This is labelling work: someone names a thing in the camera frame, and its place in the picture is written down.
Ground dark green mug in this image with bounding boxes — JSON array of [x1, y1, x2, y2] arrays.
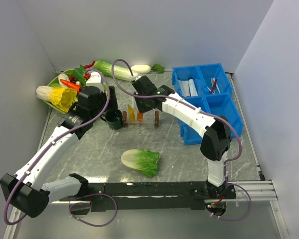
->
[[100, 110, 123, 130]]

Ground clear acrylic holder brown ends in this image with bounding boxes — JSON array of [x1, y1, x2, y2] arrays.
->
[[122, 110, 160, 128]]

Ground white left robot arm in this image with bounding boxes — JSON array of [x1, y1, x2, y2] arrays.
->
[[0, 86, 109, 218]]

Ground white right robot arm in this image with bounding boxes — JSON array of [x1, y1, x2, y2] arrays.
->
[[132, 75, 232, 198]]

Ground light green tray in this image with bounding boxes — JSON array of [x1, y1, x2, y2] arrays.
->
[[46, 68, 108, 113]]

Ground white toothpaste tube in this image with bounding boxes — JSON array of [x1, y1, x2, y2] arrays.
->
[[178, 80, 190, 97], [188, 78, 198, 97]]

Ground white toothbrush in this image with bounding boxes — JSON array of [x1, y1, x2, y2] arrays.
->
[[210, 78, 220, 94]]

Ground white radish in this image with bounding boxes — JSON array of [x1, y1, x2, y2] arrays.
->
[[131, 65, 151, 74]]

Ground green radish leaf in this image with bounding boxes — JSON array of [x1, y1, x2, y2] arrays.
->
[[151, 63, 165, 74]]

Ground orange carrot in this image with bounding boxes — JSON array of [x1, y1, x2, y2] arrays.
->
[[60, 79, 81, 92]]

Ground yellow napa cabbage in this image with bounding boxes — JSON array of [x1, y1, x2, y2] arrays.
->
[[36, 86, 77, 113]]

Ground green bok choy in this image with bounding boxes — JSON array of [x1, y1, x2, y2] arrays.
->
[[72, 65, 90, 86]]

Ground long green napa cabbage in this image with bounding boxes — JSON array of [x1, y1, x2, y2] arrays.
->
[[93, 60, 140, 82]]

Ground red chili pepper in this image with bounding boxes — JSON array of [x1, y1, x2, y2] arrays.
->
[[83, 61, 95, 69]]

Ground blue four-compartment bin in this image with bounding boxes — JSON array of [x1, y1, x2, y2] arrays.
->
[[172, 63, 243, 136]]

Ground green napa cabbage front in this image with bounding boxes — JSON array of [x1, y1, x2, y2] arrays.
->
[[121, 149, 159, 178]]

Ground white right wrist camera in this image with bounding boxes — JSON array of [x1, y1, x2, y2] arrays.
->
[[131, 72, 141, 82]]

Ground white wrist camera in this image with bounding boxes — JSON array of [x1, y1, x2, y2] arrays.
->
[[131, 72, 141, 82], [86, 72, 104, 90]]

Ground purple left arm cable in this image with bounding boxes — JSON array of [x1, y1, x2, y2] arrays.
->
[[3, 69, 111, 226]]

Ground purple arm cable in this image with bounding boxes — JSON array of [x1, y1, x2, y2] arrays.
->
[[111, 59, 243, 187], [3, 69, 111, 226]]

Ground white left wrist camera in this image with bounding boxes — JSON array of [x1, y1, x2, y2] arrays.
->
[[86, 72, 104, 90]]

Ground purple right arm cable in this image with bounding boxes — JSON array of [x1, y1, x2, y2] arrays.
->
[[111, 59, 243, 187]]

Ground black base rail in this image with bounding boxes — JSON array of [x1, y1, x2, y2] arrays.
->
[[87, 181, 236, 212]]

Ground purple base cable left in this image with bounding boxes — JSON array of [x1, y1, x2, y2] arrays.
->
[[68, 192, 119, 227]]

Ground aluminium frame rail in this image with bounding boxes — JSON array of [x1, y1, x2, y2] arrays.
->
[[4, 181, 289, 239]]

